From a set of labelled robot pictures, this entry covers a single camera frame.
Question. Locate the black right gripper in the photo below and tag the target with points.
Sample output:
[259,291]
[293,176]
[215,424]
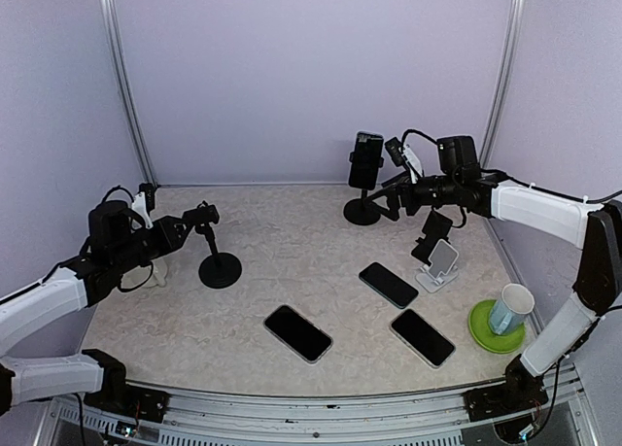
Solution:
[395,199]

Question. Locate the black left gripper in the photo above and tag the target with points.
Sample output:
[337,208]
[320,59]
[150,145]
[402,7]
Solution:
[169,239]

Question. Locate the black round-base phone stand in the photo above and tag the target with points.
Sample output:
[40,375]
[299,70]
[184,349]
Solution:
[356,213]

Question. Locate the blue-edged black phone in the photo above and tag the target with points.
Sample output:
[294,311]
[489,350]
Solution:
[366,161]

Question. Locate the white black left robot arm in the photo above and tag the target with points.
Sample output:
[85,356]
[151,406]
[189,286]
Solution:
[120,240]

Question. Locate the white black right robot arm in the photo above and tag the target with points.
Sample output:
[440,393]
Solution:
[592,226]

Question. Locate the black folding phone stand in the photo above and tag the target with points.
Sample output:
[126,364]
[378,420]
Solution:
[436,227]

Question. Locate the teal-edged black phone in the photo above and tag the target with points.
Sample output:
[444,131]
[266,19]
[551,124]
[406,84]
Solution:
[388,284]

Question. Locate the silver folding phone stand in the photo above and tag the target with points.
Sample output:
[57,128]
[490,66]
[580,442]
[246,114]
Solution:
[442,268]

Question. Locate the white-edged black phone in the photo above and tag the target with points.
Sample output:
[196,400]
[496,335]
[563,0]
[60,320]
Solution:
[423,338]

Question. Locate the clear-case black phone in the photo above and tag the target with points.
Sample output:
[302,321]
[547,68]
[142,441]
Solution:
[298,334]

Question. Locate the white mug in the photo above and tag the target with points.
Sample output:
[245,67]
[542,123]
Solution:
[148,277]

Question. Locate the green plate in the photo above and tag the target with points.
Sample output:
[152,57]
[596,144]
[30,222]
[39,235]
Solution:
[493,333]

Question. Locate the light blue cup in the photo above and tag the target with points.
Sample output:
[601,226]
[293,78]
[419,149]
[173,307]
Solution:
[515,304]

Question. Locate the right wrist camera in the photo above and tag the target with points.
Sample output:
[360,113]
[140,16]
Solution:
[402,155]

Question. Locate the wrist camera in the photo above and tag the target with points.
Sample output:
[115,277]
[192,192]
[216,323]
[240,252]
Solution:
[402,155]
[144,202]

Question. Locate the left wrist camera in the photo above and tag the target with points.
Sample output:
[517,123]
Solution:
[144,202]

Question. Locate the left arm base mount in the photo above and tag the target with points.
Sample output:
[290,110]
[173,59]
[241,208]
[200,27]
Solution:
[138,403]

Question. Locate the aluminium front rail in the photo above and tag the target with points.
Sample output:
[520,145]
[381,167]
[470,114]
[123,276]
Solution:
[432,417]

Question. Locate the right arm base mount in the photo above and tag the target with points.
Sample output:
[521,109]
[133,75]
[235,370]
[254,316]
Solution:
[499,400]

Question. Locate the right aluminium frame post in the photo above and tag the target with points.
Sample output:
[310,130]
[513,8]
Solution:
[508,52]

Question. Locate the aluminium frame post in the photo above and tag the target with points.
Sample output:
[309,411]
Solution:
[113,33]
[508,52]

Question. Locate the left aluminium frame post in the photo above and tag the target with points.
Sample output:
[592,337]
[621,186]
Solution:
[113,33]

